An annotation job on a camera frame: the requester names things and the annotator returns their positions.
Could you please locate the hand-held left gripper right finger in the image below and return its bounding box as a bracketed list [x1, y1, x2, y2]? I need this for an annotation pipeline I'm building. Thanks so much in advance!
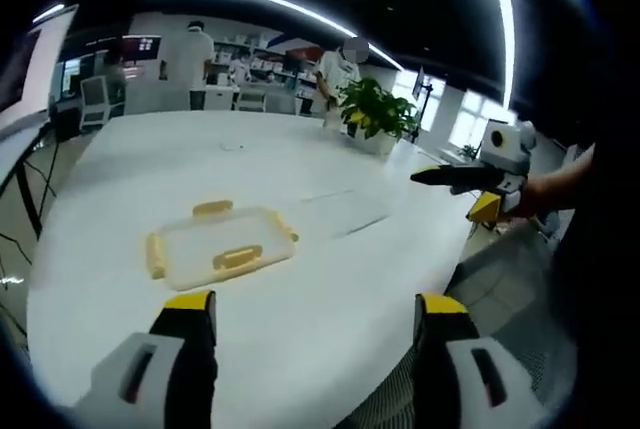
[412, 291, 552, 429]

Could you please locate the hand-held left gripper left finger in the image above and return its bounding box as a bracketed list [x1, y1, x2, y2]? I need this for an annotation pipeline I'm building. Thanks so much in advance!
[73, 289, 220, 429]

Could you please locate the clear lid with yellow buckles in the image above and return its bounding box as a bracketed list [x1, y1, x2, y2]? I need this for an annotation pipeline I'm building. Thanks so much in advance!
[144, 198, 301, 293]

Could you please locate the grey mesh chair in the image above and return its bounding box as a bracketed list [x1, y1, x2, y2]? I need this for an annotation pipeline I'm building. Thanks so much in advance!
[344, 226, 579, 429]

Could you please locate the monitor on black stand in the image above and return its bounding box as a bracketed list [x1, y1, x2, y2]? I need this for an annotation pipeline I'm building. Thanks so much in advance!
[409, 65, 435, 144]

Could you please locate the green potted plant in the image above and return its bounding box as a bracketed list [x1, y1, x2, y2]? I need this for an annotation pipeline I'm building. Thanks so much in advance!
[337, 76, 422, 156]

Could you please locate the person's dark clothing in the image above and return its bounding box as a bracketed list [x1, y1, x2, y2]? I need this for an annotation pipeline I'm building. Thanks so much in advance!
[547, 138, 640, 415]

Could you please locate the curved ceiling light strip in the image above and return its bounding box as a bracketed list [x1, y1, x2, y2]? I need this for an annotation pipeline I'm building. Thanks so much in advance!
[479, 0, 517, 113]

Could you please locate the white chair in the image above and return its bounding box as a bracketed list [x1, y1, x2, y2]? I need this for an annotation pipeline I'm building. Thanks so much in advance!
[78, 73, 112, 130]
[233, 82, 267, 113]

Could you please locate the long ceiling light strip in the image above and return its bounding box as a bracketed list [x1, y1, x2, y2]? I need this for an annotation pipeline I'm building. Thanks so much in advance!
[135, 0, 405, 73]

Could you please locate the white display board on stand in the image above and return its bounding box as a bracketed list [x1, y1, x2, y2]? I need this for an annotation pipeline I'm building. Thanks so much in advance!
[0, 2, 81, 143]

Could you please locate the red wall screen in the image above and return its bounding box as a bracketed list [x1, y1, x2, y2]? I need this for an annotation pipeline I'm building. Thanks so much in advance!
[121, 35, 164, 64]

